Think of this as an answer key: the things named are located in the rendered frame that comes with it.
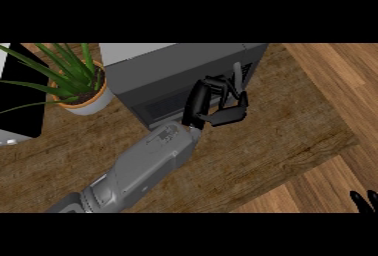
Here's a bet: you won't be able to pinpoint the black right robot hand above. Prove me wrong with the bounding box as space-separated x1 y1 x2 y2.
349 189 378 214

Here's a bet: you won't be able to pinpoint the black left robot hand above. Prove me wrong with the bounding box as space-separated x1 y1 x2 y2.
180 61 251 130

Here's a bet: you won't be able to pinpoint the dark grey microwave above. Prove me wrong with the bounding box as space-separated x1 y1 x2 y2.
99 42 270 131

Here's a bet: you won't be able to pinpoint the white and orange plant pot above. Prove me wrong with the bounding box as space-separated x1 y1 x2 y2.
47 59 117 117

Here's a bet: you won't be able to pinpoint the green leafy plant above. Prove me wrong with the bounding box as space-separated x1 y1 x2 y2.
0 42 108 115

